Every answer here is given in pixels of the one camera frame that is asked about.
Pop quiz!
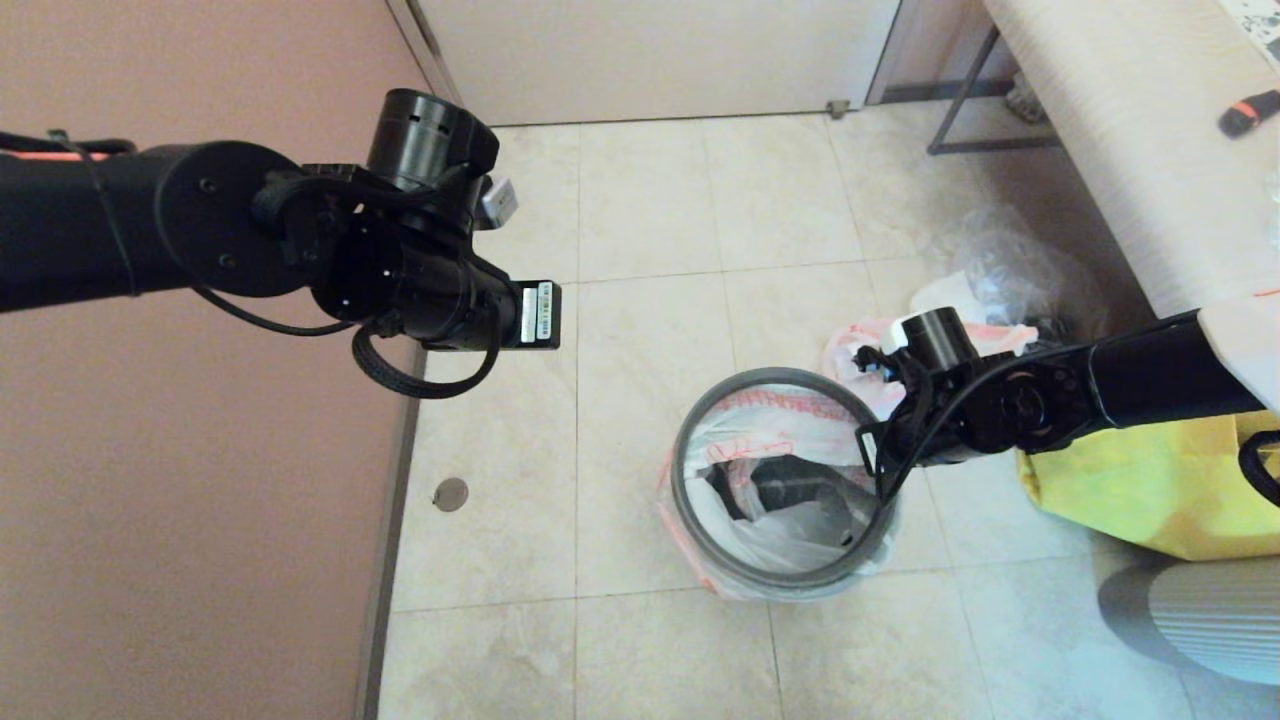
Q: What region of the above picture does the white red bag with rubbish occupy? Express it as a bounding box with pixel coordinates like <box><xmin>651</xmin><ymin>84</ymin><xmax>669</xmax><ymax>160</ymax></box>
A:
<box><xmin>822</xmin><ymin>273</ymin><xmax>1039</xmax><ymax>421</ymax></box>

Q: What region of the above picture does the white bag with red print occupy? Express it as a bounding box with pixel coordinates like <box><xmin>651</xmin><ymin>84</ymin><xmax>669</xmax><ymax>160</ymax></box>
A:
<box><xmin>655</xmin><ymin>385</ymin><xmax>903</xmax><ymax>603</ymax></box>

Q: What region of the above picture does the dark gray bin ring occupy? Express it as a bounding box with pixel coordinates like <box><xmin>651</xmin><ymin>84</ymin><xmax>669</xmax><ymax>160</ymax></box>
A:
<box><xmin>670</xmin><ymin>367</ymin><xmax>898</xmax><ymax>591</ymax></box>

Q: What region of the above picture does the clear crumpled plastic bag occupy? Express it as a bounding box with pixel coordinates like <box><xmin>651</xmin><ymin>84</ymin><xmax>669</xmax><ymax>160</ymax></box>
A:
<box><xmin>940</xmin><ymin>205</ymin><xmax>1111</xmax><ymax>341</ymax></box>

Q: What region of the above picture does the yellow plastic bag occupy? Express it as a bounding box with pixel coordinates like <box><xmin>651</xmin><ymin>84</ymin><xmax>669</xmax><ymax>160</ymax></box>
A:
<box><xmin>1018</xmin><ymin>410</ymin><xmax>1280</xmax><ymax>561</ymax></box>

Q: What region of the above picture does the white door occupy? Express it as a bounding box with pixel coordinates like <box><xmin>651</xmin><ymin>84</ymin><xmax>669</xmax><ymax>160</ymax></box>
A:
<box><xmin>415</xmin><ymin>0</ymin><xmax>901</xmax><ymax>126</ymax></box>

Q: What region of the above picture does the grey ribbed rounded object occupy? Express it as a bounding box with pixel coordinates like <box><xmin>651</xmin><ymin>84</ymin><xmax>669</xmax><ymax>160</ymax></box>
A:
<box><xmin>1097</xmin><ymin>558</ymin><xmax>1280</xmax><ymax>688</ymax></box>

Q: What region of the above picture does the black orange marker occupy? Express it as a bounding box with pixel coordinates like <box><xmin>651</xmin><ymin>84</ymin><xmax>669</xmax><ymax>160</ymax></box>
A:
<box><xmin>1218</xmin><ymin>90</ymin><xmax>1280</xmax><ymax>138</ymax></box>

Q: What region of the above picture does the printed paper sheet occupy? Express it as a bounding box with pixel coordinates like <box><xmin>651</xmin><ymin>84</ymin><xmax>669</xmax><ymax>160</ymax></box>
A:
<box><xmin>1220</xmin><ymin>0</ymin><xmax>1280</xmax><ymax>46</ymax></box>

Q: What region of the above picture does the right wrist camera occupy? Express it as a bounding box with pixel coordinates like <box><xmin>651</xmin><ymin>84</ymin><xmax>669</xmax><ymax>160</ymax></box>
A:
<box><xmin>853</xmin><ymin>318</ymin><xmax>916</xmax><ymax>379</ymax></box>

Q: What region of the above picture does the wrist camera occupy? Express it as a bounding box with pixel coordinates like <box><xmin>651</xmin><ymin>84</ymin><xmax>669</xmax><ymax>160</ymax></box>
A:
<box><xmin>478</xmin><ymin>177</ymin><xmax>519</xmax><ymax>233</ymax></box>
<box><xmin>853</xmin><ymin>318</ymin><xmax>916</xmax><ymax>379</ymax></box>

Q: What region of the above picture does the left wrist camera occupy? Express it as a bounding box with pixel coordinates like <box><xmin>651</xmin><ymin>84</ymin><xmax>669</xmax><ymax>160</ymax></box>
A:
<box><xmin>478</xmin><ymin>177</ymin><xmax>519</xmax><ymax>233</ymax></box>

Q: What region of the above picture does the wood grain table black frame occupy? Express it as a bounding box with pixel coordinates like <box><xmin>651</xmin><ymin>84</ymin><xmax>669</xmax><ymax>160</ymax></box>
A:
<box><xmin>925</xmin><ymin>0</ymin><xmax>1280</xmax><ymax>321</ymax></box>

